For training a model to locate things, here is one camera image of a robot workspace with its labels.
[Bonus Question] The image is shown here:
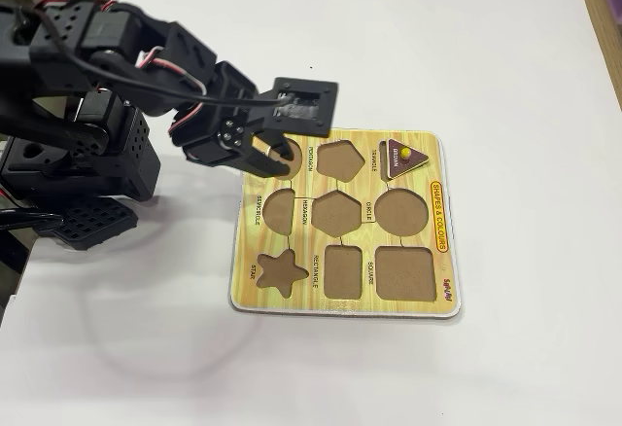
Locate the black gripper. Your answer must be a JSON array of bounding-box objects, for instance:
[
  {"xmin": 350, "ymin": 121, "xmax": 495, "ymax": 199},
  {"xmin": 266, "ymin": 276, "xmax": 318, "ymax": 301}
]
[{"xmin": 175, "ymin": 60, "xmax": 301, "ymax": 180}]

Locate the brown triangle piece yellow pin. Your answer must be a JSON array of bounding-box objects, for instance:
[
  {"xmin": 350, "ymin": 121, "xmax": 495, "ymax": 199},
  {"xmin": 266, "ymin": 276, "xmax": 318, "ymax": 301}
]
[{"xmin": 385, "ymin": 137, "xmax": 430, "ymax": 180}]

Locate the wooden shapes puzzle board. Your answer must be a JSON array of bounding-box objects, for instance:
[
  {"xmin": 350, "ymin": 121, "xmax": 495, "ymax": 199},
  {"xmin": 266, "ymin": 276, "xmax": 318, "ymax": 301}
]
[{"xmin": 227, "ymin": 126, "xmax": 464, "ymax": 323}]

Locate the black perforated base clamp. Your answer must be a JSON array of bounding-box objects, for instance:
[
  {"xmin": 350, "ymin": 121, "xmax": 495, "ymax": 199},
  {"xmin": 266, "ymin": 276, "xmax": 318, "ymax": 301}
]
[{"xmin": 48, "ymin": 196, "xmax": 141, "ymax": 253}]

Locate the black square camera mount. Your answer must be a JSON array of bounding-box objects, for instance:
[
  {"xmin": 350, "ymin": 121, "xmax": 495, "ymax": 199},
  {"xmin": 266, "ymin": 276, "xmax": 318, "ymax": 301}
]
[{"xmin": 252, "ymin": 77, "xmax": 340, "ymax": 142}]

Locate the red white servo wire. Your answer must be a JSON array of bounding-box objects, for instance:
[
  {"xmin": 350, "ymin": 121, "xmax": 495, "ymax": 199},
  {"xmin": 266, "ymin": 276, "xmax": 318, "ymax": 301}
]
[{"xmin": 138, "ymin": 46, "xmax": 209, "ymax": 97}]

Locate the thin black camera cable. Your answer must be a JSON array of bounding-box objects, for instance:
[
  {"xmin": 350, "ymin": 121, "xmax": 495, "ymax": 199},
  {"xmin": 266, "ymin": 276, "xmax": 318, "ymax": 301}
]
[{"xmin": 14, "ymin": 5, "xmax": 295, "ymax": 109}]

